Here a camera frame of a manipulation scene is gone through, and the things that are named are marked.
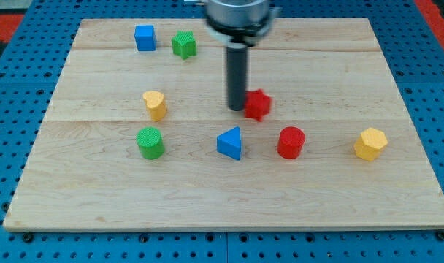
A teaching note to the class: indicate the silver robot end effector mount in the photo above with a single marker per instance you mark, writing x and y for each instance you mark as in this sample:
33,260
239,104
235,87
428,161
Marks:
239,22

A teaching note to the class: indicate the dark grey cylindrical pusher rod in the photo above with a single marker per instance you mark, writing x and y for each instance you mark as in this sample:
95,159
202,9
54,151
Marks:
236,75

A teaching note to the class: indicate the red star block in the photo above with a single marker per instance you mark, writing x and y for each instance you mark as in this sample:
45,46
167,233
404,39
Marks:
257,105

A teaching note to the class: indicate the green star block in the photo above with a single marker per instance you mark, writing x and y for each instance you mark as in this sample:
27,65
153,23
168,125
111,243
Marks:
184,44

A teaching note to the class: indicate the blue triangle block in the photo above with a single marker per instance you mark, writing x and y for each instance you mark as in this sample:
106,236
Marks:
230,143

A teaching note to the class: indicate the blue cube block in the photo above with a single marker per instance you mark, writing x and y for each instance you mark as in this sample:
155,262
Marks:
145,37

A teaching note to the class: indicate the yellow heart block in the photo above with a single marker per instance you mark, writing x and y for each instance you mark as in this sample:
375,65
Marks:
155,104

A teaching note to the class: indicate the red cylinder block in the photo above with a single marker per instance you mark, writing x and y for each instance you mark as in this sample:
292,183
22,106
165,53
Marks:
290,142

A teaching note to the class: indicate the green cylinder block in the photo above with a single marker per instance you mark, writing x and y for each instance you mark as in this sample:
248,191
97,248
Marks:
150,143

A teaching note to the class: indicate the light wooden board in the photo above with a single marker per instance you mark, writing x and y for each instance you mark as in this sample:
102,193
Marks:
326,76

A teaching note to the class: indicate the yellow hexagon block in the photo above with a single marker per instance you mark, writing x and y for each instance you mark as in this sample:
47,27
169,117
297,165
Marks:
370,144

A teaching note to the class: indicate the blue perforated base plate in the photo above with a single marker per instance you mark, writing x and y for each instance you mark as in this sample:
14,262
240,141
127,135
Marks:
35,55

